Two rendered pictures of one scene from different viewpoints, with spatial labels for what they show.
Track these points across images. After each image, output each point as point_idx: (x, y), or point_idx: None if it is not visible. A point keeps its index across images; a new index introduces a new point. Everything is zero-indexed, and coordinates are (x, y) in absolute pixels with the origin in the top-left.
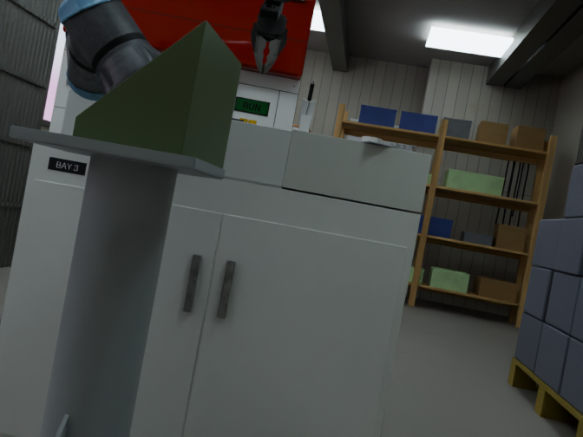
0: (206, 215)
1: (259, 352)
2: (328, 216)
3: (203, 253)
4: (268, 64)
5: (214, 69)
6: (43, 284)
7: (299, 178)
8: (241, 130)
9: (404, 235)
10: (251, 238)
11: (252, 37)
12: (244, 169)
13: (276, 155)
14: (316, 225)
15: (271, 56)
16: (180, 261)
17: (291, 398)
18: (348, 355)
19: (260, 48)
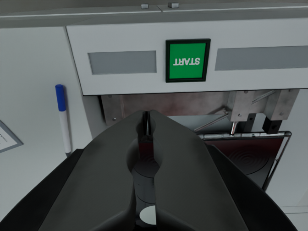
0: (178, 9)
1: (117, 8)
2: (40, 17)
3: (170, 8)
4: (126, 117)
5: None
6: (274, 3)
7: (67, 19)
8: (164, 20)
9: None
10: (129, 10)
11: (262, 207)
12: (147, 16)
13: (100, 19)
14: (58, 15)
15: (111, 138)
16: (187, 7)
17: (97, 8)
18: (55, 10)
19: (178, 156)
